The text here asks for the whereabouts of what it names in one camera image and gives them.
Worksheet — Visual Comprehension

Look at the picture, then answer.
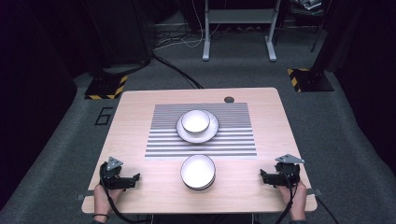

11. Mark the white floor cable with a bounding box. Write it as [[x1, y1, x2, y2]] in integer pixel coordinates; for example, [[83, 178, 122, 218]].
[[153, 29, 206, 50]]

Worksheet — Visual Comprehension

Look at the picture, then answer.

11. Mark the person's right hand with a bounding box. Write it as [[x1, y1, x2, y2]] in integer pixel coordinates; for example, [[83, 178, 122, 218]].
[[276, 181, 307, 221]]

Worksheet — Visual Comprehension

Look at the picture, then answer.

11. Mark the white plate dark rim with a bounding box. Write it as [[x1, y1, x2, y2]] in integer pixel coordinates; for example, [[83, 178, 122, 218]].
[[176, 110, 220, 145]]

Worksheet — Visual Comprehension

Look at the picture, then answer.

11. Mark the person's left hand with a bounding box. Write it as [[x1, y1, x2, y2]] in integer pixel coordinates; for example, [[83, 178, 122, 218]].
[[92, 184, 122, 216]]

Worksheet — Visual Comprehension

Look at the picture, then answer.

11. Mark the white desk frame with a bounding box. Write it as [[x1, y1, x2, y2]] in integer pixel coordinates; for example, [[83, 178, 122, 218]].
[[202, 0, 281, 63]]

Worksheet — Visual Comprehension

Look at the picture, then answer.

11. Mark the grey striped placemat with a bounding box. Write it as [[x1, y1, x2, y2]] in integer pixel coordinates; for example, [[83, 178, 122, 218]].
[[144, 103, 258, 161]]

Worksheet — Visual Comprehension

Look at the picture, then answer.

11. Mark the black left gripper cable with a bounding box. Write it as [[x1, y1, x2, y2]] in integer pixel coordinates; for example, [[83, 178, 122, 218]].
[[98, 164, 155, 224]]

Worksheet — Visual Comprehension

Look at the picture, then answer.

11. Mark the black curtain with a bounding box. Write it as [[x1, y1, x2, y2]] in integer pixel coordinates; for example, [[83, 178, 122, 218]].
[[0, 0, 78, 208], [330, 0, 396, 171]]

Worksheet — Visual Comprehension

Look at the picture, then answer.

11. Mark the pile of grey items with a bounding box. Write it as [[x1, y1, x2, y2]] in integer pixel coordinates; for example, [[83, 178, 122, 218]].
[[290, 0, 325, 17]]

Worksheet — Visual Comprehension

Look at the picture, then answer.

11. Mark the thick black floor cable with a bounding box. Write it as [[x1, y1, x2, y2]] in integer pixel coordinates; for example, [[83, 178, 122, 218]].
[[152, 54, 205, 90]]

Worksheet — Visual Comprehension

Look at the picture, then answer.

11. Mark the black stand column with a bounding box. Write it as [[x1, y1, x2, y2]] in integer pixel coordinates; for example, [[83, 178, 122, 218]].
[[311, 0, 347, 77]]

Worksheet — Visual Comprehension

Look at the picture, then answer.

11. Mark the white bowl dark rim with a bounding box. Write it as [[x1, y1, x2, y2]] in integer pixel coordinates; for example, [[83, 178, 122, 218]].
[[180, 154, 217, 189], [180, 109, 211, 134], [183, 180, 216, 191]]

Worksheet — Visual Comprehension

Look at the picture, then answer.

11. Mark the thin black cable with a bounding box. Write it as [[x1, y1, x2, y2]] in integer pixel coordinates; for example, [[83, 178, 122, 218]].
[[315, 195, 341, 224]]

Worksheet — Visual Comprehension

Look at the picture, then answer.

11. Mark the black upright panel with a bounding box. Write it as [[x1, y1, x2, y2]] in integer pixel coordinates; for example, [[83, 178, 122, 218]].
[[83, 0, 155, 69]]

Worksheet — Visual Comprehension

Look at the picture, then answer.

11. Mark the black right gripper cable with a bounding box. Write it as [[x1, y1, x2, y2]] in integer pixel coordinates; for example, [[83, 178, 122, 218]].
[[273, 167, 301, 224]]

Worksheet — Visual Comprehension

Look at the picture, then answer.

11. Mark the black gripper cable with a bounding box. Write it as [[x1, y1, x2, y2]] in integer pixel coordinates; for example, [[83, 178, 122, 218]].
[[98, 164, 155, 224], [273, 167, 301, 224]]

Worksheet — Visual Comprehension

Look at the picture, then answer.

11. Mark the hazard striped black base plate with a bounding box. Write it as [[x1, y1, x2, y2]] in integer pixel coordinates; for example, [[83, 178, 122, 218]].
[[84, 74, 129, 101], [288, 68, 334, 92]]

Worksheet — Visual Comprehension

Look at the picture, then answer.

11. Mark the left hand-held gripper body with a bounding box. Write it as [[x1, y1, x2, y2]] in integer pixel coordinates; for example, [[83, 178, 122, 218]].
[[99, 157, 125, 190]]

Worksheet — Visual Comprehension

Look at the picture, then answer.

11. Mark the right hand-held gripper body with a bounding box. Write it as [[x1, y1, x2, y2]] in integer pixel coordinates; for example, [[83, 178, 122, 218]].
[[275, 153, 305, 188]]

